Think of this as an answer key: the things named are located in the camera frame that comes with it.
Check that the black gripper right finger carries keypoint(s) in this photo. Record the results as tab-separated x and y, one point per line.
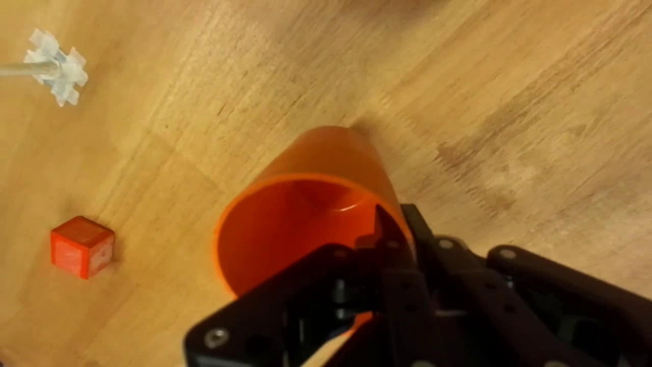
515	312

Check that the white plastic jack toy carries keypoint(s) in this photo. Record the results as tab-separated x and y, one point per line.
60	68

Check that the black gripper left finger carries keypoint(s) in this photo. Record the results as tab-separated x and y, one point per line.
298	299

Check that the orange plastic cup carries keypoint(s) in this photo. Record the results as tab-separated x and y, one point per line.
318	170

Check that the red cube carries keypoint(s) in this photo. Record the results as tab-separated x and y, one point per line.
81	245

